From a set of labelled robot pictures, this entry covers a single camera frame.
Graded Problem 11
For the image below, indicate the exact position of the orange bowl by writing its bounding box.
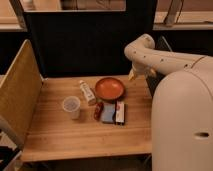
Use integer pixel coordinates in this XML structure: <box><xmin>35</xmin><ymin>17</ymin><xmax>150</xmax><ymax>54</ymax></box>
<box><xmin>95</xmin><ymin>77</ymin><xmax>125</xmax><ymax>101</ymax></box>

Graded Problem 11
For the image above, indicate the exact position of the black back panel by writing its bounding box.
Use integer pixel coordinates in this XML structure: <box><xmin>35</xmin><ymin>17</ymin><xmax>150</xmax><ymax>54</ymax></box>
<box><xmin>24</xmin><ymin>0</ymin><xmax>157</xmax><ymax>77</ymax></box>

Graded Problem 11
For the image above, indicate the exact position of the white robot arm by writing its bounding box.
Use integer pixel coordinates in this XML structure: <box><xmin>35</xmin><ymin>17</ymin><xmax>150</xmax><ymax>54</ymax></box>
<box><xmin>124</xmin><ymin>34</ymin><xmax>213</xmax><ymax>171</ymax></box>

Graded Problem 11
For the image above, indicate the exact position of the translucent ceramic cup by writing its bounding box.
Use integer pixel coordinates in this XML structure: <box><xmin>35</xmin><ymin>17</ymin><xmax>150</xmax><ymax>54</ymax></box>
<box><xmin>62</xmin><ymin>96</ymin><xmax>81</xmax><ymax>119</ymax></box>

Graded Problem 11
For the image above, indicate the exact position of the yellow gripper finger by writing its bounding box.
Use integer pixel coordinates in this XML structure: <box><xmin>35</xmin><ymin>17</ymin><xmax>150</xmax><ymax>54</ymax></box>
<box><xmin>148</xmin><ymin>68</ymin><xmax>157</xmax><ymax>78</ymax></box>
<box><xmin>128</xmin><ymin>70</ymin><xmax>137</xmax><ymax>81</ymax></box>

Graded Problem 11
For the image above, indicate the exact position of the left wooden side panel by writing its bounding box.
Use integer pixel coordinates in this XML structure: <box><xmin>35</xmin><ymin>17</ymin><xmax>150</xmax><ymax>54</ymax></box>
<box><xmin>0</xmin><ymin>39</ymin><xmax>42</xmax><ymax>149</ymax></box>

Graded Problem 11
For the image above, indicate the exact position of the white tube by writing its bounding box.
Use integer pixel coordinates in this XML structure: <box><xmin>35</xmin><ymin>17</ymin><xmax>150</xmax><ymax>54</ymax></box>
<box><xmin>79</xmin><ymin>80</ymin><xmax>96</xmax><ymax>105</ymax></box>

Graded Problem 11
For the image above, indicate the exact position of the white red box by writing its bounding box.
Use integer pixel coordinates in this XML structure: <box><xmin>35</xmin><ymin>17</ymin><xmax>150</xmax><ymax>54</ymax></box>
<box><xmin>115</xmin><ymin>101</ymin><xmax>125</xmax><ymax>125</ymax></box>

